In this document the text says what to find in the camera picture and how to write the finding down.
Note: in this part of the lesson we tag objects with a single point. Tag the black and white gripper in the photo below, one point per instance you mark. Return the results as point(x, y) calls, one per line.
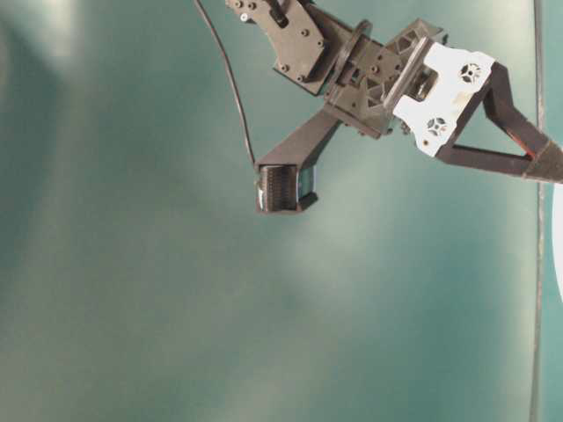
point(418, 80)

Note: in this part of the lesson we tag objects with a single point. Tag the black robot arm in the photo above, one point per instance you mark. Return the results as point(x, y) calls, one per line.
point(311, 47)

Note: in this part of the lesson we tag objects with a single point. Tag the white round plate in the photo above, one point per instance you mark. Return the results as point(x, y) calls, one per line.
point(557, 235)

